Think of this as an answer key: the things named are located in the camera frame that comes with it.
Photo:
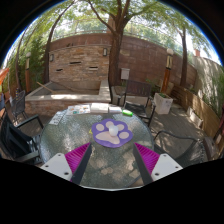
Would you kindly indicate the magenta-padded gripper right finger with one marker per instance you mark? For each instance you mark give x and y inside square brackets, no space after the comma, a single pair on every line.
[165,165]

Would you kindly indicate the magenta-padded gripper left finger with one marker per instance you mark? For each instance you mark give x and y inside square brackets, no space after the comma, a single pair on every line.
[60,165]

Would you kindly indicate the purple paw-shaped mouse pad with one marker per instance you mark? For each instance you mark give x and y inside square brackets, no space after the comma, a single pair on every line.
[100,140]

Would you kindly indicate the long white planter box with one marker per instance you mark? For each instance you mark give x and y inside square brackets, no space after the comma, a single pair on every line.
[195,117]

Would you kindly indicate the white square planter box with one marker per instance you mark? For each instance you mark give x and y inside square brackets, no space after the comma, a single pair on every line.
[163,104]

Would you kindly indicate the small green pack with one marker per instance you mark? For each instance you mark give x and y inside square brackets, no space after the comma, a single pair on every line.
[127,113]

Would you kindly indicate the stone brick raised basin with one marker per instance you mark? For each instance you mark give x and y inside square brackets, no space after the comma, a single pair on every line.
[66,100]

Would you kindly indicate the flat white box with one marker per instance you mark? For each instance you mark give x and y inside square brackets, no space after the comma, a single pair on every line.
[99,108]

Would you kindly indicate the small white tissue pack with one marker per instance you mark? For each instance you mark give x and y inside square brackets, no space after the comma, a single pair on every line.
[115,110]

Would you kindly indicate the wooden stick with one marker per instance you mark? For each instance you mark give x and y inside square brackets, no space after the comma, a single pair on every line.
[46,87]

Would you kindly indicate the dark wooden armchair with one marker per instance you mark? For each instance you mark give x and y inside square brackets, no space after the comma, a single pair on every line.
[137,89]

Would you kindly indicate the orange fabric canopy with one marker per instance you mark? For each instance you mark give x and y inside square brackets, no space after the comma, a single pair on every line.
[4,76]

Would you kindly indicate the slender curved tree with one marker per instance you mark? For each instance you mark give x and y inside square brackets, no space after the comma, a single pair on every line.
[47,60]

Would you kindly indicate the thick forked tree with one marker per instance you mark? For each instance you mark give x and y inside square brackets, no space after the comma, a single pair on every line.
[115,60]

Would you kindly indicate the wooden lamp post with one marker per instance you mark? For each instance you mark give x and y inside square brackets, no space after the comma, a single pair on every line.
[28,75]
[167,75]

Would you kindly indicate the grey wall-mounted utility box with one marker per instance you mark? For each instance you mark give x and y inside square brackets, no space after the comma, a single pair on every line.
[125,73]

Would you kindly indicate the black wall lamp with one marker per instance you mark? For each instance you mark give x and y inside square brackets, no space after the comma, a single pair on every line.
[105,52]
[51,57]

